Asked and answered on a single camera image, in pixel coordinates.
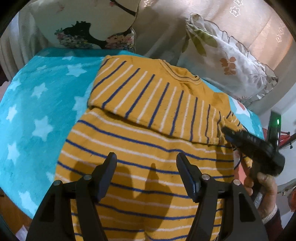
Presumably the dark red sleeve white cuff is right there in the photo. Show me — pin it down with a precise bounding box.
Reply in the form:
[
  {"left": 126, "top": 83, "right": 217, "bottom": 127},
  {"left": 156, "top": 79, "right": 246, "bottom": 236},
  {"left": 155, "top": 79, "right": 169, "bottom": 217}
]
[{"left": 262, "top": 205, "right": 283, "bottom": 241}]

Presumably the black camera box green light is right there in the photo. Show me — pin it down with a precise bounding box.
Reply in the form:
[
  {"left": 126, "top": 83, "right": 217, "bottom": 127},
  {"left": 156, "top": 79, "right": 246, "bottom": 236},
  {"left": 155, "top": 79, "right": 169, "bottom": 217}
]
[{"left": 267, "top": 111, "right": 281, "bottom": 151}]

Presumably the white cushion black figure print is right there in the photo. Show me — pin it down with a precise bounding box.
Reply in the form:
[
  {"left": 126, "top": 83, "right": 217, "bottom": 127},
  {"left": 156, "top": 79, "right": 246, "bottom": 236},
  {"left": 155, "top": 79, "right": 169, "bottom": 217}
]
[{"left": 29, "top": 0, "right": 140, "bottom": 52}]

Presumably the white leaf print pillow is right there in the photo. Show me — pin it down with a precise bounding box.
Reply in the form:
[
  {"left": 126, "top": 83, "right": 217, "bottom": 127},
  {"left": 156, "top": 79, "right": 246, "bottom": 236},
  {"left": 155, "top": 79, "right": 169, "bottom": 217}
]
[{"left": 177, "top": 14, "right": 278, "bottom": 105}]

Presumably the yellow striped sweater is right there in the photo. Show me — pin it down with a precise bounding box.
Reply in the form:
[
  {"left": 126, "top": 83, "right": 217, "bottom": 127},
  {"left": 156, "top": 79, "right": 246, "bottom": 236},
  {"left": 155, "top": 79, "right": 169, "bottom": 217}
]
[{"left": 56, "top": 55, "right": 252, "bottom": 240}]

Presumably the person's right hand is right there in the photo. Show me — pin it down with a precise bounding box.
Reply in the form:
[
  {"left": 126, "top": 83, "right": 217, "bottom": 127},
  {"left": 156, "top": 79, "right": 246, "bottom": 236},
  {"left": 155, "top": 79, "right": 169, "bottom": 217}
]
[{"left": 234, "top": 152, "right": 278, "bottom": 219}]

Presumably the red object at right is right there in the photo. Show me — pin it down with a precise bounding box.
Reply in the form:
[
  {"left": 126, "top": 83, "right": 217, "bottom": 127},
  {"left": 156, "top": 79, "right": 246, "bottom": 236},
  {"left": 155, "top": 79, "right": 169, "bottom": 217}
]
[{"left": 262, "top": 128, "right": 290, "bottom": 148}]

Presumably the blue cartoon star blanket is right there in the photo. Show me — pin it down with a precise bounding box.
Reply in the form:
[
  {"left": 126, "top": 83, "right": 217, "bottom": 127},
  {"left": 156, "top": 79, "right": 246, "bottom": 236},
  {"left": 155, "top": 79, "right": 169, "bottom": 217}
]
[{"left": 1, "top": 48, "right": 263, "bottom": 217}]

